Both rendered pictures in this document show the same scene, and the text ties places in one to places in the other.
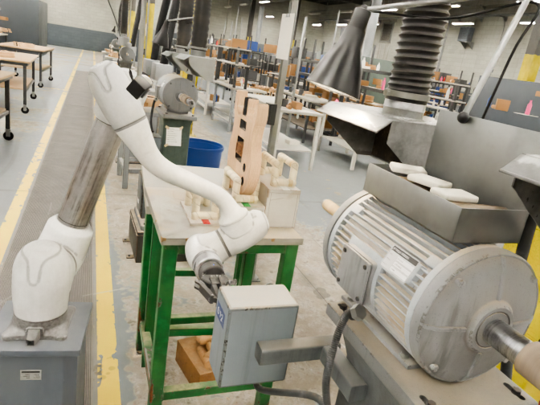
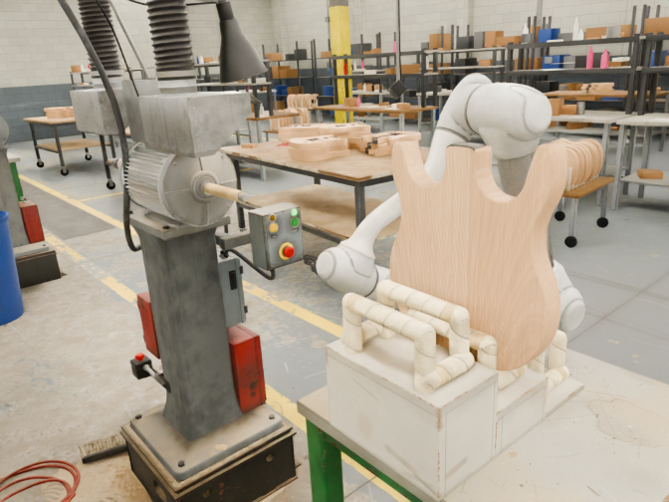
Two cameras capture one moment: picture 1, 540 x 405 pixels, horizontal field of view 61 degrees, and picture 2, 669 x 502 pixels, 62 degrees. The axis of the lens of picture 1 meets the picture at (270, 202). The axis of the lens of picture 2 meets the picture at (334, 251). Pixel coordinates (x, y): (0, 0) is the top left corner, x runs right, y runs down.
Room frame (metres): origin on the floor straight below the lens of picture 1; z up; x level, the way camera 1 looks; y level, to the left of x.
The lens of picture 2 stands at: (2.75, -0.35, 1.59)
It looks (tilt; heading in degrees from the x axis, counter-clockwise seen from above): 19 degrees down; 163
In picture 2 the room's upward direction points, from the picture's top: 3 degrees counter-clockwise
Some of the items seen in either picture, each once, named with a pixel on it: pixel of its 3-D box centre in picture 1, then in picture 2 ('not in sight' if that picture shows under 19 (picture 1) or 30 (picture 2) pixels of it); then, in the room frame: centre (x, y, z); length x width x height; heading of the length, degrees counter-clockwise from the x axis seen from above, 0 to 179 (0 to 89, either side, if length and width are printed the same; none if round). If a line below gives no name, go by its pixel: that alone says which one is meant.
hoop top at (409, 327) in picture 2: (288, 160); (385, 317); (1.99, -0.05, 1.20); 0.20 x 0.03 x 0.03; 22
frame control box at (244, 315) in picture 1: (271, 362); (260, 241); (0.85, -0.06, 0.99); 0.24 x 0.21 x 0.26; 23
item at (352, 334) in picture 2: (292, 176); (352, 326); (1.92, -0.08, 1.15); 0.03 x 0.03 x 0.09
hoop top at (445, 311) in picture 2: (270, 159); (419, 301); (1.96, 0.03, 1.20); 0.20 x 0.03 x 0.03; 22
